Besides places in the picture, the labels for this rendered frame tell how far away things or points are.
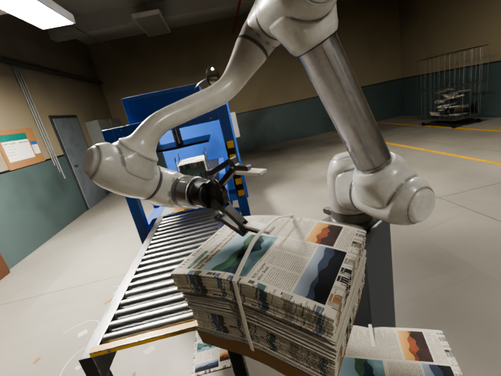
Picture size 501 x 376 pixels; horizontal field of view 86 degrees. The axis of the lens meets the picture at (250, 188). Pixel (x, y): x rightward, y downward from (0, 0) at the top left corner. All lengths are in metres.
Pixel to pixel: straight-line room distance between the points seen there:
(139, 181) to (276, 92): 9.27
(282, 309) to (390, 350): 0.43
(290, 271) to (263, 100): 9.29
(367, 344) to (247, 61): 0.85
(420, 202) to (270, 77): 9.18
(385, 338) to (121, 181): 0.81
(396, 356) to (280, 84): 9.40
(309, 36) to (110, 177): 0.54
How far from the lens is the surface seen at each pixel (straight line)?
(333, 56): 0.73
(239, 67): 0.82
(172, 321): 1.19
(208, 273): 0.63
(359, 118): 0.77
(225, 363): 2.05
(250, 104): 9.69
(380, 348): 0.92
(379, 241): 1.15
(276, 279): 0.56
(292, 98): 9.98
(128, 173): 0.68
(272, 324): 0.60
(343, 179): 1.00
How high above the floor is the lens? 1.51
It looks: 17 degrees down
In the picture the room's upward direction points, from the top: 12 degrees counter-clockwise
